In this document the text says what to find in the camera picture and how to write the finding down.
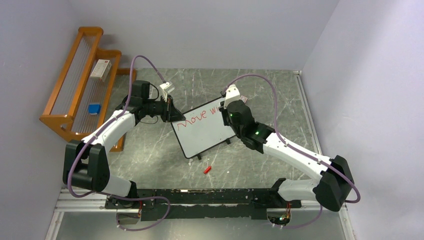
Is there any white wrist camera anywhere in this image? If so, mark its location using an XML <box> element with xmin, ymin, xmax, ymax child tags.
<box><xmin>223</xmin><ymin>84</ymin><xmax>241</xmax><ymax>109</ymax></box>
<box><xmin>159</xmin><ymin>81</ymin><xmax>175</xmax><ymax>101</ymax></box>

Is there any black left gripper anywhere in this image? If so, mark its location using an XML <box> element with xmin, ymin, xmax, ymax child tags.
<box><xmin>143</xmin><ymin>94</ymin><xmax>186</xmax><ymax>123</ymax></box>

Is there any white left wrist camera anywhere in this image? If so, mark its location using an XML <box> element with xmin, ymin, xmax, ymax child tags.
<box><xmin>159</xmin><ymin>81</ymin><xmax>175</xmax><ymax>101</ymax></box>

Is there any aluminium frame rail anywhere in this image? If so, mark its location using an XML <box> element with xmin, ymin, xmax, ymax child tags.
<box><xmin>62</xmin><ymin>80</ymin><xmax>361</xmax><ymax>232</ymax></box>

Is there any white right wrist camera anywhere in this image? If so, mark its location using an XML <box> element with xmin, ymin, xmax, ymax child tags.
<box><xmin>223</xmin><ymin>84</ymin><xmax>241</xmax><ymax>109</ymax></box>

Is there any blue eraser on rack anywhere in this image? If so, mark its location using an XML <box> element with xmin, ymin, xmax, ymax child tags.
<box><xmin>87</xmin><ymin>103</ymin><xmax>101</xmax><ymax>115</ymax></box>

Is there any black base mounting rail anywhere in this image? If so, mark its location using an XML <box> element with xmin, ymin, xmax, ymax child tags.
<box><xmin>104</xmin><ymin>188</ymin><xmax>302</xmax><ymax>221</ymax></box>

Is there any white red box on rack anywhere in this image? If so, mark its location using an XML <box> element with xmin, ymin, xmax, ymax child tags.
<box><xmin>89</xmin><ymin>59</ymin><xmax>112</xmax><ymax>82</ymax></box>

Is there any red marker cap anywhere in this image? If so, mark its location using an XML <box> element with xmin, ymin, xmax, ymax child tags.
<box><xmin>203</xmin><ymin>166</ymin><xmax>212</xmax><ymax>174</ymax></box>

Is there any orange wooden tiered rack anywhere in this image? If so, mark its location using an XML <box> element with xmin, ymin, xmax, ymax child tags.
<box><xmin>39</xmin><ymin>26</ymin><xmax>137</xmax><ymax>142</ymax></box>

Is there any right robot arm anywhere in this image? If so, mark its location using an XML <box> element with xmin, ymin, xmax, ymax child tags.
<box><xmin>218</xmin><ymin>100</ymin><xmax>354</xmax><ymax>212</ymax></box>

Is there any small red white box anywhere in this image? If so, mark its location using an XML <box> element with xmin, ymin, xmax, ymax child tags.
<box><xmin>240</xmin><ymin>95</ymin><xmax>248</xmax><ymax>103</ymax></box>

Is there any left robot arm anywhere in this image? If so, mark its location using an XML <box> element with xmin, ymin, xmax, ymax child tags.
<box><xmin>63</xmin><ymin>80</ymin><xmax>186</xmax><ymax>208</ymax></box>

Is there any black framed whiteboard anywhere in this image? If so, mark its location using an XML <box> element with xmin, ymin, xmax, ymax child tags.
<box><xmin>171</xmin><ymin>97</ymin><xmax>235</xmax><ymax>159</ymax></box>

